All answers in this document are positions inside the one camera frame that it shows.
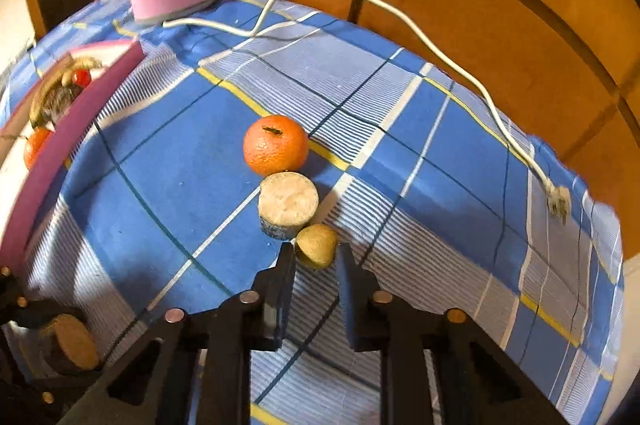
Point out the blue plaid cloth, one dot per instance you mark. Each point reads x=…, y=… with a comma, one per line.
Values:
x=175, y=165

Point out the tan longan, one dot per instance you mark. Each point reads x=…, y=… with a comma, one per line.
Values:
x=317, y=247

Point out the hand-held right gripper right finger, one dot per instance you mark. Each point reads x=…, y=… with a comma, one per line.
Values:
x=350, y=300

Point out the red cherry tomato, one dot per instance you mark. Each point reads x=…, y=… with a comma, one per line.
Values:
x=81, y=78

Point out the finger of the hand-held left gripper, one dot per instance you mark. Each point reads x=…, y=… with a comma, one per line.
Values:
x=30, y=397
x=20, y=312

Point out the small orange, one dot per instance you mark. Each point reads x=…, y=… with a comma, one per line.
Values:
x=275, y=147

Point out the pink shallow box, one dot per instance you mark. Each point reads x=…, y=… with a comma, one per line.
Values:
x=70, y=122

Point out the dark round fruit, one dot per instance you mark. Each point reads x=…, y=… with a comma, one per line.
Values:
x=62, y=100

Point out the pale-faced cut fruit piece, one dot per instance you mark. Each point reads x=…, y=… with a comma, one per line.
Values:
x=287, y=202

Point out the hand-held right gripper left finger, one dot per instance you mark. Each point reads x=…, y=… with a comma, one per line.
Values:
x=285, y=285

